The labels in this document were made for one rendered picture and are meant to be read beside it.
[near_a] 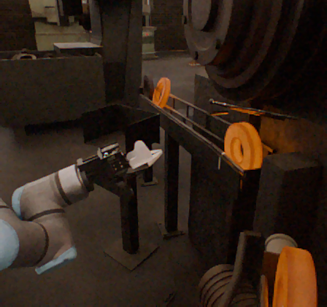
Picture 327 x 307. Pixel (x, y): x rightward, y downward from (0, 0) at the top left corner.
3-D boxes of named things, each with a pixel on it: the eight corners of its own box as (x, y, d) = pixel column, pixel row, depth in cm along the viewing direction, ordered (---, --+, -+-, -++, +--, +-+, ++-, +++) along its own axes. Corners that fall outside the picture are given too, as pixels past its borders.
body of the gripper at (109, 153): (123, 150, 71) (76, 170, 69) (135, 178, 75) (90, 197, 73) (118, 138, 78) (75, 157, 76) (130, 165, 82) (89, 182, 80)
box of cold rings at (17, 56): (96, 107, 393) (90, 44, 362) (109, 126, 322) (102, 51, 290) (11, 114, 360) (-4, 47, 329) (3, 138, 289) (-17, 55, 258)
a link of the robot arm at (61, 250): (19, 281, 61) (7, 224, 66) (55, 275, 71) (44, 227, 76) (55, 260, 60) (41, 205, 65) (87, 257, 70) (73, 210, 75)
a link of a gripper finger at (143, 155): (159, 141, 73) (125, 154, 72) (166, 160, 76) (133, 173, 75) (156, 136, 76) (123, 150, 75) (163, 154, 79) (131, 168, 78)
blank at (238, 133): (239, 113, 87) (228, 114, 86) (268, 140, 74) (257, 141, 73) (230, 156, 95) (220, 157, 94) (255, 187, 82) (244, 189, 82)
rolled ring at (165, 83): (149, 111, 174) (155, 113, 176) (161, 105, 157) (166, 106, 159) (155, 82, 177) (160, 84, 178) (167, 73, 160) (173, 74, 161)
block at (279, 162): (285, 230, 79) (301, 149, 70) (306, 251, 72) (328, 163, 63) (249, 238, 76) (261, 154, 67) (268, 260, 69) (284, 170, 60)
